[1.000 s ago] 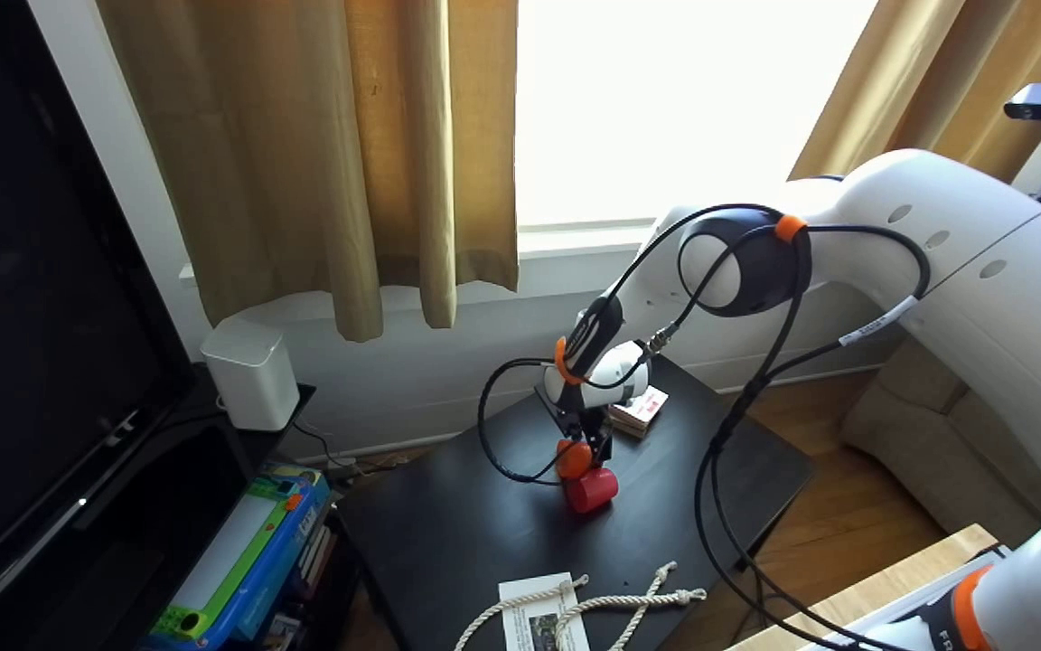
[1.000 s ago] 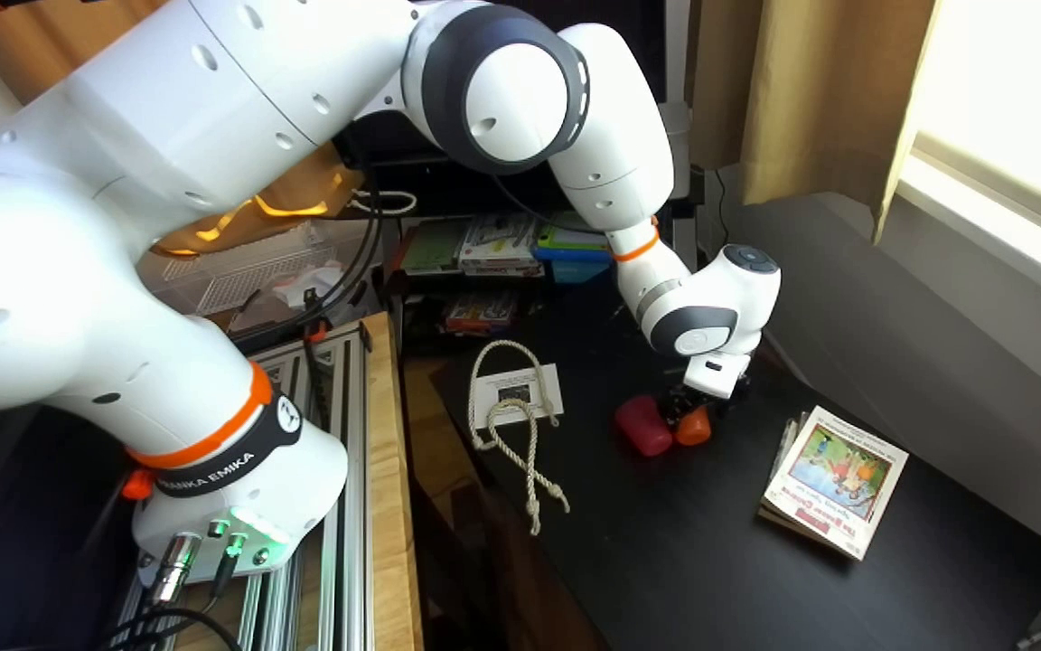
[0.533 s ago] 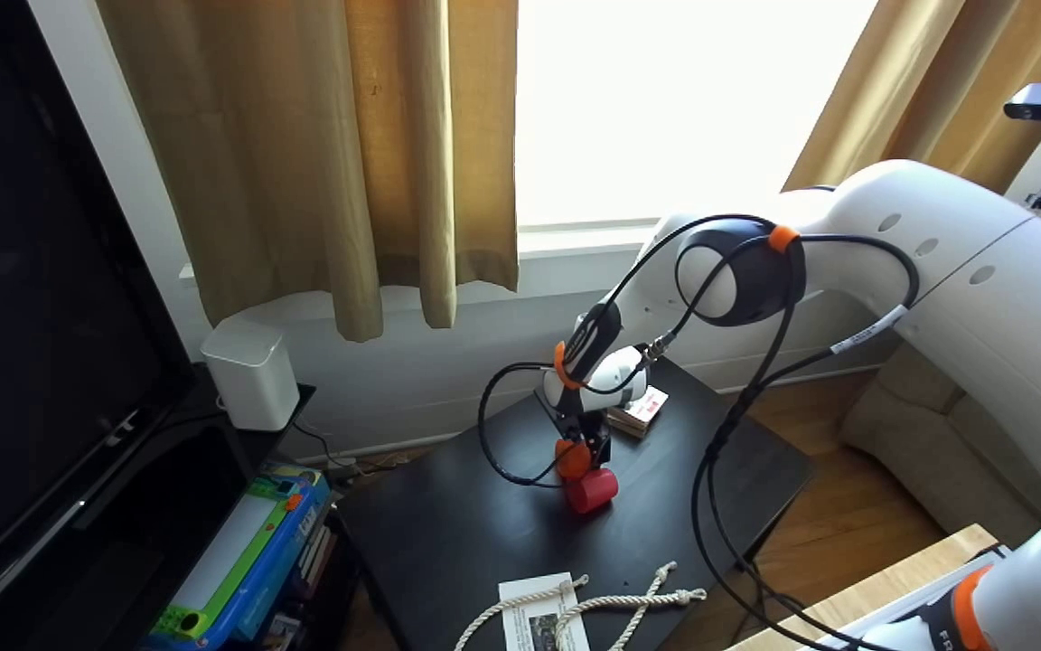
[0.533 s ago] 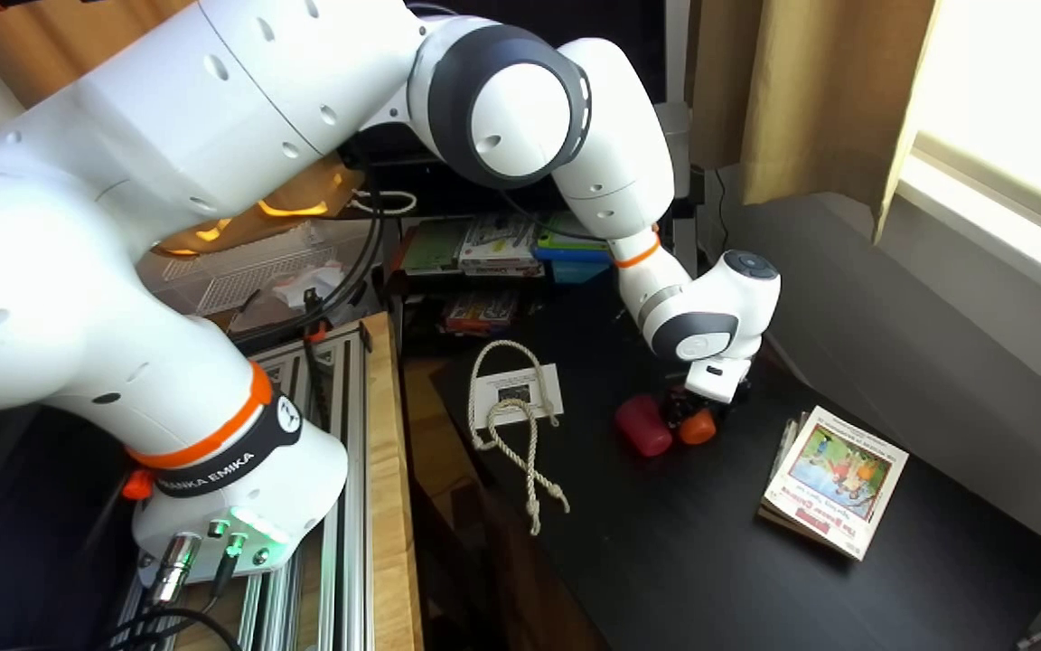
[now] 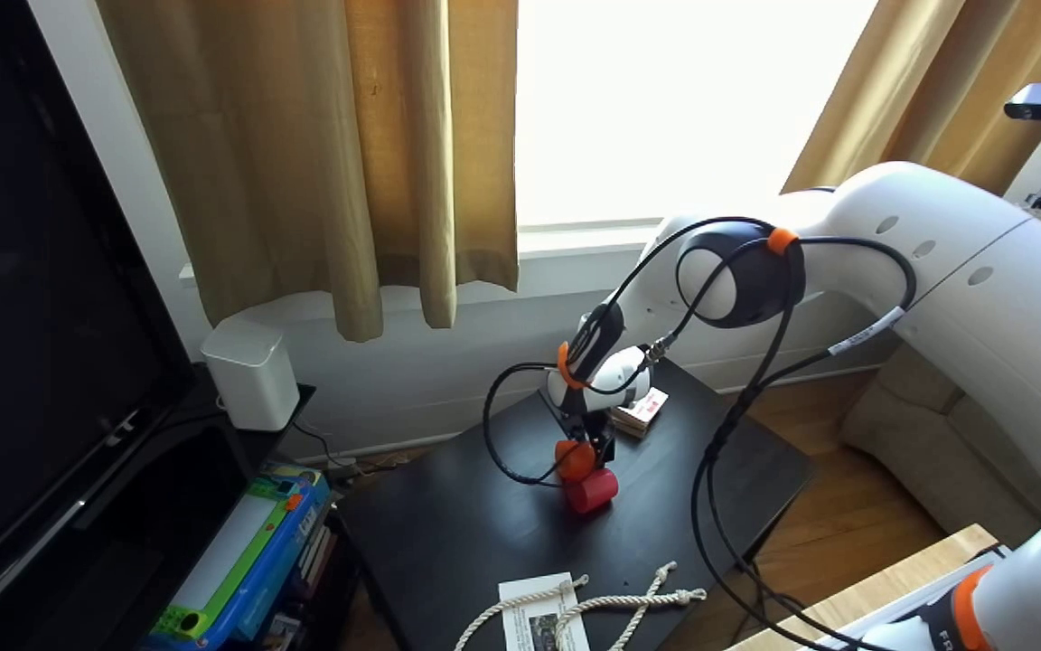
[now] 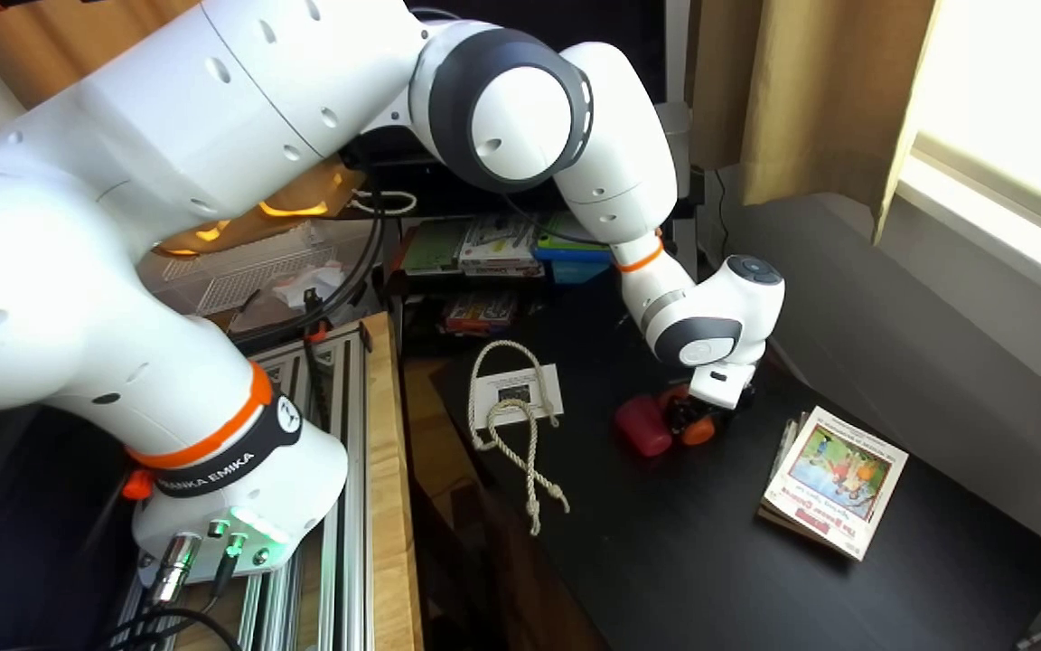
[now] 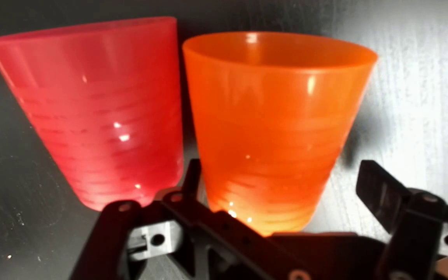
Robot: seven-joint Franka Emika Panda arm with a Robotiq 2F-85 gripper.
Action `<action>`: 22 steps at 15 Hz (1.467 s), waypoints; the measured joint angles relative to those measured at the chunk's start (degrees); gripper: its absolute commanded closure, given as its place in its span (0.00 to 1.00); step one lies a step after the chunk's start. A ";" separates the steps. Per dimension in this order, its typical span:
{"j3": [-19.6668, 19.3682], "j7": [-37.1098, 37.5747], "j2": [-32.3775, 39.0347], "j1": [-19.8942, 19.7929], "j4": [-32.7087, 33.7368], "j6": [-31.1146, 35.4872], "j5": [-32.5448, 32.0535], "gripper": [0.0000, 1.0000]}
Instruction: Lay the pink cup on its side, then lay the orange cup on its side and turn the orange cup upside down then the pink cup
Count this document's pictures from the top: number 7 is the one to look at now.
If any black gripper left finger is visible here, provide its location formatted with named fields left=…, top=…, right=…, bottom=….
left=70, top=157, right=221, bottom=280

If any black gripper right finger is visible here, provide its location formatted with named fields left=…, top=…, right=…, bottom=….
left=357, top=159, right=448, bottom=280

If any pink plastic cup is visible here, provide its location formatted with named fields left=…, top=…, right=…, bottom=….
left=0, top=14, right=185, bottom=213

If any orange plastic cup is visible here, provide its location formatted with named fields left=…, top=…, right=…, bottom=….
left=182, top=29, right=380, bottom=238

